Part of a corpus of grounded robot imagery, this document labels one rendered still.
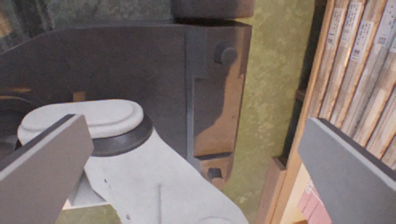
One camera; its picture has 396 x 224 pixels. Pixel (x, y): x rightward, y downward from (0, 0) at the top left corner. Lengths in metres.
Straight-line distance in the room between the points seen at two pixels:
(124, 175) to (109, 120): 0.10
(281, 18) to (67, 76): 0.62
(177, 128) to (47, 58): 0.33
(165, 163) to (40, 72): 0.34
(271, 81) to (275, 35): 0.16
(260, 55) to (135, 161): 0.54
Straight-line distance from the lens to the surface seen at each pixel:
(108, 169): 0.33
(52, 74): 0.51
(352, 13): 0.68
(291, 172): 1.01
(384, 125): 0.64
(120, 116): 0.36
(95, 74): 0.48
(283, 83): 0.81
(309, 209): 1.19
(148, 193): 0.29
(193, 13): 0.44
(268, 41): 0.72
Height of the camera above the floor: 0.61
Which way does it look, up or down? 58 degrees down
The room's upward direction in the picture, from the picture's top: 158 degrees clockwise
